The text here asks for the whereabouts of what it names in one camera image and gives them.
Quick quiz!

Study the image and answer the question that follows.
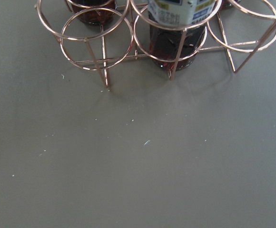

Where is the copper wire bottle rack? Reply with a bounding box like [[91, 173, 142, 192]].
[[35, 0, 276, 87]]

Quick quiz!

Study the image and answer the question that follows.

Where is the tea bottle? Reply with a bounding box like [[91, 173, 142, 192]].
[[148, 0, 215, 60], [71, 0, 117, 26]]

